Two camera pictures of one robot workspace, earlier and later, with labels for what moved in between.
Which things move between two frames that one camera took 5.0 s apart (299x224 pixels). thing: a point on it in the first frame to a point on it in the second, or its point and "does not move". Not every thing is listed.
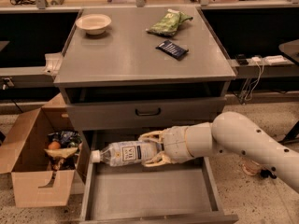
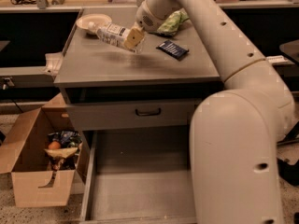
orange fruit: x=54 y=146 does not move
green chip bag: x=167 y=24 does not move
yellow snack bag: x=62 y=153 does not move
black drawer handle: x=147 y=114 does not move
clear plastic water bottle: x=129 y=153 to x=112 y=34
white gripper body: x=174 y=144 to x=146 y=19
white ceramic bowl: x=93 y=23 does not move
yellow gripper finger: x=160 y=160 to x=134 y=38
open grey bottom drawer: x=186 y=192 does not move
